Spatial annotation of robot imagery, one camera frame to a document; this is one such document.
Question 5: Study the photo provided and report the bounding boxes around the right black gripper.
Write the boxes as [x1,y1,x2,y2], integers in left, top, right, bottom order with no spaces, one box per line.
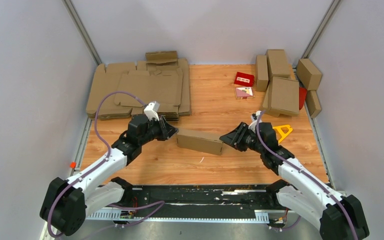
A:
[219,122,264,155]

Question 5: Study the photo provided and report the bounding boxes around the far right cardboard box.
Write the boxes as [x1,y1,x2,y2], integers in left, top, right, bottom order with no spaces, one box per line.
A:
[296,58,323,91]

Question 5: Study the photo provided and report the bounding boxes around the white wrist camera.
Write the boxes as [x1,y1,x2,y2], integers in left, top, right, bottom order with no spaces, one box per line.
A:
[143,101,160,121]
[248,110,262,133]

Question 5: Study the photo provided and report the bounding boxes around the upright narrow cardboard box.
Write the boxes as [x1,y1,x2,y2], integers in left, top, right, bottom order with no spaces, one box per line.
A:
[255,54,269,92]

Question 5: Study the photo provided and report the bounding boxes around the left corner aluminium post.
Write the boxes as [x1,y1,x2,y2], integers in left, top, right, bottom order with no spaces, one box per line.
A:
[62,0,103,65]

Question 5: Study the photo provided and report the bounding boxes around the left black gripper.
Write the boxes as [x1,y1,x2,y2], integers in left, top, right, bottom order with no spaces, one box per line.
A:
[139,115,179,146]

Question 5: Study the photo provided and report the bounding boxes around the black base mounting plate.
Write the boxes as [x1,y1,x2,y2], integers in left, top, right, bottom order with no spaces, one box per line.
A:
[115,184,292,220]

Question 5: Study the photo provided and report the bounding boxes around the red card box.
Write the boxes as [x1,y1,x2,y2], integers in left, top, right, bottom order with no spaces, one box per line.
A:
[233,71,255,87]

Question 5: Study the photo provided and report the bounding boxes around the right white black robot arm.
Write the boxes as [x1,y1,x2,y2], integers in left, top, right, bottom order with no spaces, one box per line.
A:
[219,122,370,240]

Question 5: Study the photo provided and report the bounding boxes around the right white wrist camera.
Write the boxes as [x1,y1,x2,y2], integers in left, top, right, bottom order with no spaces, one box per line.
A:
[248,110,262,133]

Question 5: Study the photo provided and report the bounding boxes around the pink tangram puzzle card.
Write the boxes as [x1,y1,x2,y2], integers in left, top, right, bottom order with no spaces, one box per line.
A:
[234,86,254,100]

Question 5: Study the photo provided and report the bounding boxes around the right corner aluminium post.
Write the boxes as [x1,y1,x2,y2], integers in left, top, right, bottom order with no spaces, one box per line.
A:
[301,0,343,59]

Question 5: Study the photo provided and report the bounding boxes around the small folded cardboard pieces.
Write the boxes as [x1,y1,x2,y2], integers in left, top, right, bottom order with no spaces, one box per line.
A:
[145,50,179,70]

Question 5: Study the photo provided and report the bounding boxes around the front flat cardboard box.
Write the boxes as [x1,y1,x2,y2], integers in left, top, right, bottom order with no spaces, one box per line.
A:
[260,77,300,117]

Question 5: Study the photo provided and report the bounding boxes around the corner aluminium post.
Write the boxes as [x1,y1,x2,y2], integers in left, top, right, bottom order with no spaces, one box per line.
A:
[301,0,343,59]
[62,0,103,65]

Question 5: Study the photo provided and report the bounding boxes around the stack of flat cardboard sheets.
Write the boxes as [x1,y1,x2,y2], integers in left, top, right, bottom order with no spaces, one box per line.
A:
[85,58,192,121]

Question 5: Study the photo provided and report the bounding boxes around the low right cardboard box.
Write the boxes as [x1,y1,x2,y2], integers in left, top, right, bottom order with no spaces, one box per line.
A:
[305,90,322,119]

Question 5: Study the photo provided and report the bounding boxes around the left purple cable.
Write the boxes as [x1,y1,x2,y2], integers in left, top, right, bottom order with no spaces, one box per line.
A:
[47,91,165,239]

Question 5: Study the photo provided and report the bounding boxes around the orange clip on rail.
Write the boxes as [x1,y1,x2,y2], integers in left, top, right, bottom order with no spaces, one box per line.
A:
[70,162,77,169]

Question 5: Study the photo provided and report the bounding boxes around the red object behind boxes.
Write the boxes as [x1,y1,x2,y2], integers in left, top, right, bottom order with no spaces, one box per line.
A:
[298,87,308,110]

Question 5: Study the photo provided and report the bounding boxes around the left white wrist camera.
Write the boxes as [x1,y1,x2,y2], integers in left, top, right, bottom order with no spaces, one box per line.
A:
[143,101,160,121]

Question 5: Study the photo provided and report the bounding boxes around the yellow plastic triangle frame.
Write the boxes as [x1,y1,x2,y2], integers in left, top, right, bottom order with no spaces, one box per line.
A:
[272,124,293,144]

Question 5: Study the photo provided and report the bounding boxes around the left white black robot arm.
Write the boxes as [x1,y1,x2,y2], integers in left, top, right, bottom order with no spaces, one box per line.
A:
[39,114,179,238]

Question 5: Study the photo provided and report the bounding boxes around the brown cardboard box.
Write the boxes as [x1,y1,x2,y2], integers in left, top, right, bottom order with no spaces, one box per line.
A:
[176,128,224,156]

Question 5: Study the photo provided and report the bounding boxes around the aluminium frame rail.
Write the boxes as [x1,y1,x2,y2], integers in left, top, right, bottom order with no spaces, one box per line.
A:
[39,185,362,240]

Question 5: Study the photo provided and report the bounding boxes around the rear leaning cardboard box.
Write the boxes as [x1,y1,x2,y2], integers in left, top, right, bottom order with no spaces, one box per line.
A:
[266,49,291,80]

